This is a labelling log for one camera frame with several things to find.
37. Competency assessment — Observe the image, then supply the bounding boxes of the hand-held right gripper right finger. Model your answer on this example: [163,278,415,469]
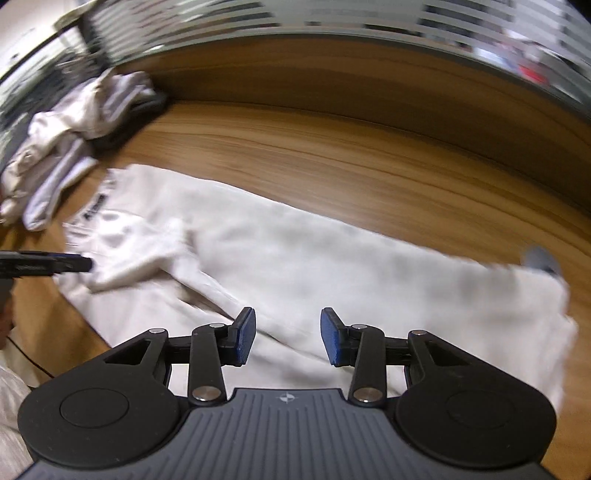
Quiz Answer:
[321,307,481,408]

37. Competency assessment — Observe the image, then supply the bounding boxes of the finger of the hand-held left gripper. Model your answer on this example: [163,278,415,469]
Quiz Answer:
[0,249,93,280]

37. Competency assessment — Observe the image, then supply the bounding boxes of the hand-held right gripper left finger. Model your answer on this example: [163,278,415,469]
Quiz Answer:
[104,307,257,408]

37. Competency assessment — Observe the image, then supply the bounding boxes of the white cotton pants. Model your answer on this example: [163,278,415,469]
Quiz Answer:
[60,164,580,416]

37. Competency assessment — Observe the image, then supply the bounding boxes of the cream satin pants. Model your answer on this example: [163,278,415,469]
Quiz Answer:
[0,108,86,224]

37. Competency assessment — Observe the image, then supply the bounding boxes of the white folded clothes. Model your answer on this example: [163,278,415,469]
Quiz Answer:
[76,69,155,139]

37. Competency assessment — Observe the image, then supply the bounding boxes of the white cloth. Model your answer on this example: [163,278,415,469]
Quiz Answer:
[22,138,99,232]

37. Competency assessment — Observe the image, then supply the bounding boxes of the white knit cardigan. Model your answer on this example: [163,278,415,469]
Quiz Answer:
[0,355,35,480]

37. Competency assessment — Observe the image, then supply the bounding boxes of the dark grey cloth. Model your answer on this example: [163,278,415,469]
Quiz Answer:
[90,90,168,151]

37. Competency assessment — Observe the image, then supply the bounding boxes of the wooden desk panel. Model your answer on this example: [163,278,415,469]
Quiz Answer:
[111,34,591,195]

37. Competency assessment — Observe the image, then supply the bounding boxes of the frosted glass partition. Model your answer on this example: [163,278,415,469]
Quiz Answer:
[78,0,591,107]

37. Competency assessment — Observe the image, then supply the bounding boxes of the red and white papers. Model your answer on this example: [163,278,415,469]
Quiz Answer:
[501,41,555,88]

